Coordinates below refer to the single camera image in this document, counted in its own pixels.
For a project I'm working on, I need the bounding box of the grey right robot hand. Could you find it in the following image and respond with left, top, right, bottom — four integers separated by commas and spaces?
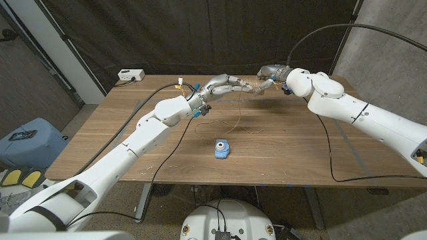
255, 64, 294, 96

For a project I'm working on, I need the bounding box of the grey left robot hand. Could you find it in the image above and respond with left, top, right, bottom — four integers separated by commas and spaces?
188, 73, 255, 117

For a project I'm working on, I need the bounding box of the jute twine roll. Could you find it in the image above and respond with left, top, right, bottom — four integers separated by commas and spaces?
246, 78, 268, 95

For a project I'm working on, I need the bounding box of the black backdrop curtain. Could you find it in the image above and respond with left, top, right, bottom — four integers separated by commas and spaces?
35, 0, 363, 95

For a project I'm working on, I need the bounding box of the black backdrop pole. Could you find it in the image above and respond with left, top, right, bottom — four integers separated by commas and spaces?
329, 0, 364, 76
33, 0, 107, 96

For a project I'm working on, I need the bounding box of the white power strip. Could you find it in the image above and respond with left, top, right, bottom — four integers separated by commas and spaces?
117, 69, 145, 82

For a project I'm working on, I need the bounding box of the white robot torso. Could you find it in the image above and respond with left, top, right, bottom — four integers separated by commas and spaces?
179, 199, 277, 240

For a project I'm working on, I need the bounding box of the grey table leg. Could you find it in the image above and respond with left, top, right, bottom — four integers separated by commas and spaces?
134, 183, 153, 223
303, 186, 326, 230

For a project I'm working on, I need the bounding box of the grey perforated panel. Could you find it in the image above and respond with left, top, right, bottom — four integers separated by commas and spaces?
0, 6, 81, 137

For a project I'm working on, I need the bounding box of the blue plastic bin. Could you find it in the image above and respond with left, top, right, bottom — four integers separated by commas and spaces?
0, 117, 69, 169

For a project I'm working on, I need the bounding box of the yellow foot pedal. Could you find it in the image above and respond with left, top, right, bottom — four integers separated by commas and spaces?
1, 169, 23, 187
20, 169, 43, 189

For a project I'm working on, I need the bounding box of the grey sneaker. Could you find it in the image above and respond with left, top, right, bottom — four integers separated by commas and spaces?
0, 190, 33, 215

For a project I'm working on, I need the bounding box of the blue toy camera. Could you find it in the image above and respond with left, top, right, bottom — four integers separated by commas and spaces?
214, 139, 231, 160

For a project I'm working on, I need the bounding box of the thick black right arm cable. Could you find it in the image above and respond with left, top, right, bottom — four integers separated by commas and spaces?
286, 23, 427, 66

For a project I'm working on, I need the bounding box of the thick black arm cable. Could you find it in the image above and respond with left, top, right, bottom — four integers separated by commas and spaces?
73, 82, 196, 177
286, 23, 427, 66

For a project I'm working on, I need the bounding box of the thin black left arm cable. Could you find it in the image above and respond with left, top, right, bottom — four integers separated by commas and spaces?
66, 115, 196, 228

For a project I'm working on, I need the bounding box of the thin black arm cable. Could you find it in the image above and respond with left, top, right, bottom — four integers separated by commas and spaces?
303, 97, 427, 183
66, 115, 196, 228

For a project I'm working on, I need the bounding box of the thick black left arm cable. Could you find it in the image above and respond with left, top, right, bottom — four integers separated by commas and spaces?
73, 82, 196, 177

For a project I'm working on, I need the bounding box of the black power strip cable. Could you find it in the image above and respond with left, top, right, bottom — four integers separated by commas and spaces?
113, 77, 136, 88

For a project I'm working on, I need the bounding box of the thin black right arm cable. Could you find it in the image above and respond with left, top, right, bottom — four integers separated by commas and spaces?
303, 97, 427, 183

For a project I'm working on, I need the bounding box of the black torso cable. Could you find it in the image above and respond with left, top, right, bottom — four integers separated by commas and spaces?
194, 199, 228, 231

